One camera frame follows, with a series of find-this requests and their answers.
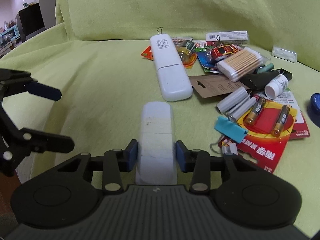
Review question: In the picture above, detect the white remote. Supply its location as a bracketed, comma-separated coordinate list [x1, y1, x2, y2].
[136, 101, 177, 185]

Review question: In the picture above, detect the brown cardboard hang card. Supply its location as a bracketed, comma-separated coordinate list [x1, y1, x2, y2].
[189, 74, 249, 99]

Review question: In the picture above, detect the large white remote control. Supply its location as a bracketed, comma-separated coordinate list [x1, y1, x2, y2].
[150, 34, 193, 102]

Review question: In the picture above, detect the cotton swab pack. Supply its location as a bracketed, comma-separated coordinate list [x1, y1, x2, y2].
[216, 47, 263, 82]

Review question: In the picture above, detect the white pill bottle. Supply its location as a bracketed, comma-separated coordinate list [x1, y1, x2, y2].
[264, 74, 289, 100]

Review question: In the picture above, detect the blue round tin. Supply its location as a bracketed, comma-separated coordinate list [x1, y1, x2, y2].
[307, 93, 320, 127]

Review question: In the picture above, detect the teal binder clip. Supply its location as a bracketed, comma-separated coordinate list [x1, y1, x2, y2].
[214, 116, 247, 144]

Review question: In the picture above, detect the black pouch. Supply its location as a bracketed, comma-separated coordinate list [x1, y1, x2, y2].
[240, 69, 292, 91]

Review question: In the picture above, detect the green battery pack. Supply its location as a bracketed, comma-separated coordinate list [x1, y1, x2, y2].
[177, 40, 197, 69]

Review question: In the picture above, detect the dark cabinet background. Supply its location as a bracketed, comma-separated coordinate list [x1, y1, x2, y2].
[16, 3, 46, 42]

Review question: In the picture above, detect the silver foil sachet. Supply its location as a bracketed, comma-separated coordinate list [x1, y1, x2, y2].
[272, 46, 297, 63]

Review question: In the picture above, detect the red toy car package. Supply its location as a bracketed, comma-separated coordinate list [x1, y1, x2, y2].
[210, 44, 242, 61]

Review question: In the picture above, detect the red battery blister card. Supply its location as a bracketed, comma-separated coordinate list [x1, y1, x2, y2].
[219, 97, 297, 173]

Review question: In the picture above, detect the barcode label package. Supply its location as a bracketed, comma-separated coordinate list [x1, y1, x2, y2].
[206, 31, 249, 42]

